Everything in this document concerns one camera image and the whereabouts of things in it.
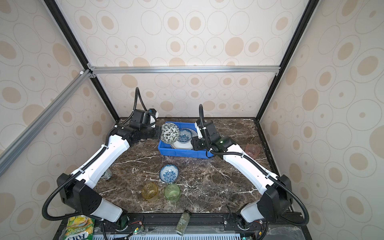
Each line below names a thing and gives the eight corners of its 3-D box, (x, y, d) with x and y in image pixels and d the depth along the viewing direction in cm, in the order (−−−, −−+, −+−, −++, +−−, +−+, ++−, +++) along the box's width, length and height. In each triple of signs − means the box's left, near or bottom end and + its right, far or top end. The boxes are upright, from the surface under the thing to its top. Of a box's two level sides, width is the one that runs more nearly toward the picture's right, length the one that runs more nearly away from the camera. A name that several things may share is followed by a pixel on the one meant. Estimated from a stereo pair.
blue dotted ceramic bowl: (159, 183, 89) (157, 180, 86) (161, 167, 95) (160, 164, 92) (178, 183, 89) (177, 180, 86) (179, 167, 95) (179, 164, 92)
